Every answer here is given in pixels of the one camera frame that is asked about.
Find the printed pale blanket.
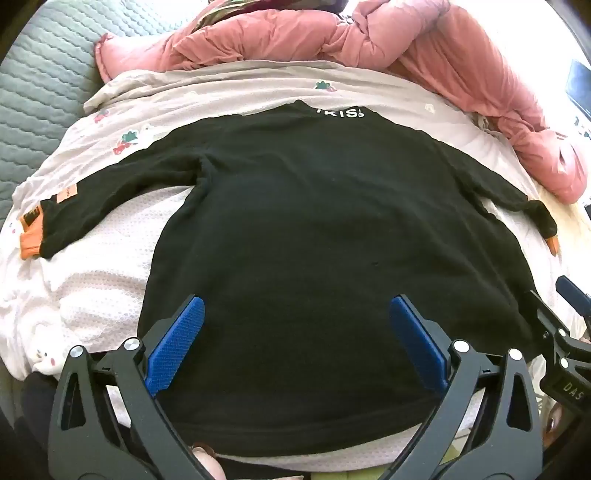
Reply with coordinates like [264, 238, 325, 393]
[0, 59, 589, 467]

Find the grey quilted bed cover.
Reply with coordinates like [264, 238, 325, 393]
[0, 0, 213, 222]

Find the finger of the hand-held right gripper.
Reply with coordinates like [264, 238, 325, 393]
[531, 290, 581, 359]
[556, 276, 591, 324]

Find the dark cloth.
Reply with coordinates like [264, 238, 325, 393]
[21, 373, 62, 462]

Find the cream yellow sheet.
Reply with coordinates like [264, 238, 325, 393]
[531, 182, 588, 243]

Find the black sweater with orange cuffs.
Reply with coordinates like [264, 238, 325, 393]
[21, 99, 559, 455]

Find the dark rectangular object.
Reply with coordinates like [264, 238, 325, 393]
[566, 59, 591, 112]

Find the pink quilted duvet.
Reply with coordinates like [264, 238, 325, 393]
[95, 0, 589, 204]

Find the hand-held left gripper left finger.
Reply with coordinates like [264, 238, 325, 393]
[47, 295, 222, 480]

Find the patterned brown cloth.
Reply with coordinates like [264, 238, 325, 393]
[203, 0, 259, 19]

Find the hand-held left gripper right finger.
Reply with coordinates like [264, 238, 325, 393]
[379, 294, 543, 480]

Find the person's green clothing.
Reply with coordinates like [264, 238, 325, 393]
[305, 466, 384, 480]

